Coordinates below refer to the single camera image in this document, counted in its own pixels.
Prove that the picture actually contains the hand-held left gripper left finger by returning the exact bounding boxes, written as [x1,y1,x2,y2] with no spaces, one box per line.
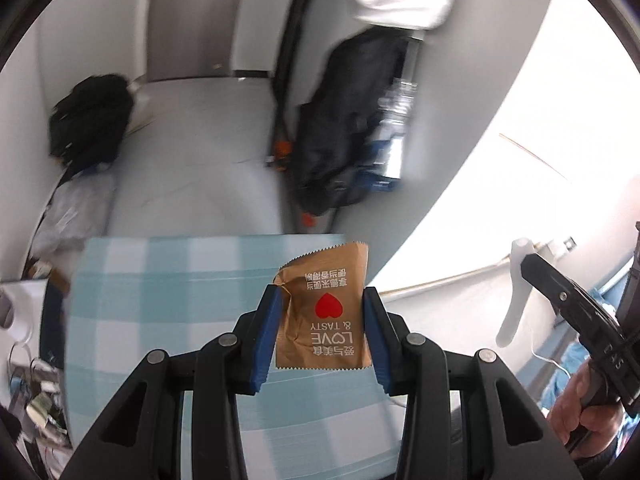
[60,284,284,480]

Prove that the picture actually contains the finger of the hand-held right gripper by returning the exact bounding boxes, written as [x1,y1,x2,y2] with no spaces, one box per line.
[520,253,602,332]

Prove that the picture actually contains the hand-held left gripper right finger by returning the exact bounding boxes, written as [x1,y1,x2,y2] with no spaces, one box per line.
[362,286,586,480]

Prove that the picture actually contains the brown packet with red heart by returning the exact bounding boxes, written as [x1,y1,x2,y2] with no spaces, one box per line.
[274,241,373,372]

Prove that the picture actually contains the person's right hand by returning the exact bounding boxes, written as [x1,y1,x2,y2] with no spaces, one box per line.
[546,361,626,457]

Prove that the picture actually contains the light blue cloth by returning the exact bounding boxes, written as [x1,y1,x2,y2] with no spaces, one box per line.
[542,330,596,406]

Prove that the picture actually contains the blue checkered tablecloth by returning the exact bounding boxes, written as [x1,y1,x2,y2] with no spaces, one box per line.
[62,232,416,480]

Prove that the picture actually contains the orange black tool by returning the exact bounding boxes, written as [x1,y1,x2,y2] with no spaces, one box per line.
[270,137,294,171]

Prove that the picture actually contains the silver folded umbrella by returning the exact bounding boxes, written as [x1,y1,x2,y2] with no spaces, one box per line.
[360,77,418,193]

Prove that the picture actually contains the black box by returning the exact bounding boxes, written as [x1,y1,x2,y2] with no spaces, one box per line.
[39,280,69,372]

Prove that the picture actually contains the black backpack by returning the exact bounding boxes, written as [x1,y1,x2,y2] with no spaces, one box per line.
[292,27,416,213]

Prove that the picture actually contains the grey plastic parcel bag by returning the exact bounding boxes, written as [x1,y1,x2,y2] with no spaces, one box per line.
[30,180,118,261]

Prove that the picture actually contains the grey white utensil cup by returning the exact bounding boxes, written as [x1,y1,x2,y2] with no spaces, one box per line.
[0,280,37,344]

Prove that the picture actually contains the black bag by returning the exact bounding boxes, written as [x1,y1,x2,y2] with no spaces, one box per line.
[47,74,136,171]

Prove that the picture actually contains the grey door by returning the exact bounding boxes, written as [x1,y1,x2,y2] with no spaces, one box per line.
[145,0,246,81]

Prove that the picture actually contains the white window handle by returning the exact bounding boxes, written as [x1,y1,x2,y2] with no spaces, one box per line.
[496,237,539,347]

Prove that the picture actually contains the wall socket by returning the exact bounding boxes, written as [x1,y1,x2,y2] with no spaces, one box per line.
[547,236,577,262]

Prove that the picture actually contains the thin white cable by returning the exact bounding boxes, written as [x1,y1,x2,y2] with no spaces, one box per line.
[530,344,574,377]

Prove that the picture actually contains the tangled black cables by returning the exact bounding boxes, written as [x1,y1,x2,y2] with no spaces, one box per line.
[7,360,67,442]

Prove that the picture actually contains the black cable tangle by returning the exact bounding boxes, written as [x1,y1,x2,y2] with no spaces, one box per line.
[5,344,52,377]

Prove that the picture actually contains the black door frame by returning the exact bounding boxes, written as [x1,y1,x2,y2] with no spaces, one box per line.
[267,0,341,171]

